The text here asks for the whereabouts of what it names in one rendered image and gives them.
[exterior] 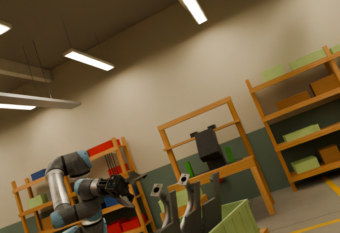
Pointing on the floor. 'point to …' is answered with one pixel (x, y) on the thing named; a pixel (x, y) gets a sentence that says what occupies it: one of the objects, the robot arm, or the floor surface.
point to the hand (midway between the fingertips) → (142, 191)
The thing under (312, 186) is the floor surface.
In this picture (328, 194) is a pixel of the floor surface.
